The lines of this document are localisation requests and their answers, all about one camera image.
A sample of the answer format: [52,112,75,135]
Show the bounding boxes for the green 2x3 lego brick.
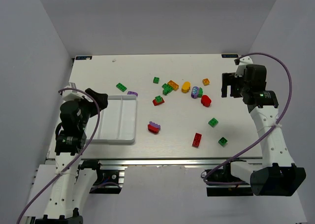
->
[116,83,127,92]

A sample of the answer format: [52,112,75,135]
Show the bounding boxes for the green 2x2 lego brick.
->
[208,118,219,128]

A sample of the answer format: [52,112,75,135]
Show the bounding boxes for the red sloped lego brick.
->
[153,99,164,106]

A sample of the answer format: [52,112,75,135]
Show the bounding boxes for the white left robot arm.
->
[35,88,108,224]

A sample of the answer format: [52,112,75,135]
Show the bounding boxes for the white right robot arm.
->
[221,64,306,196]

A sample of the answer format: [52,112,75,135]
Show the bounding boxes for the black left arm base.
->
[78,160,121,194]

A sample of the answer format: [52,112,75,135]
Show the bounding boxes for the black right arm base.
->
[206,168,253,197]

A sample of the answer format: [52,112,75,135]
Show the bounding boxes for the small orange lego brick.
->
[202,78,210,86]

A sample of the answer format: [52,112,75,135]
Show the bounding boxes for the blue right table label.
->
[221,54,239,59]

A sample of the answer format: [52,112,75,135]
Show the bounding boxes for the blue table label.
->
[75,56,92,61]
[221,54,239,59]

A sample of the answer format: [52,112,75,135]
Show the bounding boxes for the white divided sorting tray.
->
[92,95,137,144]

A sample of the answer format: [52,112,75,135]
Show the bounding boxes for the purple lego brick behind tray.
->
[127,91,138,96]

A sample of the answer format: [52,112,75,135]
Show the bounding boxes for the green lego beside paw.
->
[197,87,203,97]

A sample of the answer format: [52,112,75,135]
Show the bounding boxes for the red rounded lego piece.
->
[201,95,212,107]

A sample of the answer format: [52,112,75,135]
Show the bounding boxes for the purple paw print lego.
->
[191,86,199,98]

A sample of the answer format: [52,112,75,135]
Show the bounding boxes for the yellow rounded lego piece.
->
[181,81,190,93]

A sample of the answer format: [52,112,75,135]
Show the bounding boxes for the blue left table label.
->
[75,56,92,61]

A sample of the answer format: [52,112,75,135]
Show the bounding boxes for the orange 2x3 lego brick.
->
[167,80,179,91]

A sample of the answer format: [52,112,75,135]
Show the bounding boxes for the small green lego brick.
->
[153,77,159,84]

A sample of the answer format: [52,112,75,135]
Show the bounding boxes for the purple lego on red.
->
[149,121,160,129]

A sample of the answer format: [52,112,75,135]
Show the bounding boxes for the green lego brick cluster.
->
[162,84,173,96]

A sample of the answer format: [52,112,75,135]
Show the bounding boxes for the green round stud lego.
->
[218,137,228,147]

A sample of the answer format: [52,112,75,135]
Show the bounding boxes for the red curved lego brick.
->
[148,124,159,134]

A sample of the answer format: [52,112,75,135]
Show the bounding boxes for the red 2x4 lego brick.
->
[192,133,202,148]

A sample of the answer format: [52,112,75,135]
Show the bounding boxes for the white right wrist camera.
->
[234,56,253,77]

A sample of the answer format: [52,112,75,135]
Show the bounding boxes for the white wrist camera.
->
[234,56,253,77]
[61,82,82,101]

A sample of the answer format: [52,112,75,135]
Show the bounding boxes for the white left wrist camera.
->
[61,82,82,101]

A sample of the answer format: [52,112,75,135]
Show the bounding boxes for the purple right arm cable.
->
[203,52,293,186]

